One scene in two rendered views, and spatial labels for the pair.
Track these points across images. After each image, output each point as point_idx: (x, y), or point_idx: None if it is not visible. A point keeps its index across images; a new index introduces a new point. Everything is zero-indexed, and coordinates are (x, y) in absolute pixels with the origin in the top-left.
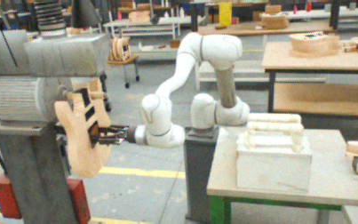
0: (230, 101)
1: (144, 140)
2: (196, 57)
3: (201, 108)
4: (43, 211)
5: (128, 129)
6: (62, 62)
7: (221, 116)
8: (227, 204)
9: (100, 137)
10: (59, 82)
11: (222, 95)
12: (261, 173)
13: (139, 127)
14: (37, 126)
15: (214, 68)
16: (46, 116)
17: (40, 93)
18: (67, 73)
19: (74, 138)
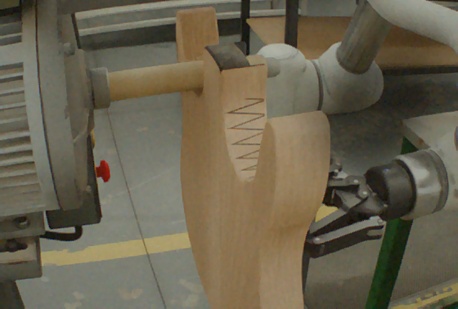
0: (373, 57)
1: (441, 199)
2: None
3: (289, 79)
4: None
5: (387, 177)
6: None
7: (339, 96)
8: (391, 284)
9: (311, 230)
10: (77, 37)
11: (366, 44)
12: None
13: (417, 163)
14: (16, 242)
15: None
16: (71, 194)
17: (56, 96)
18: None
19: (289, 268)
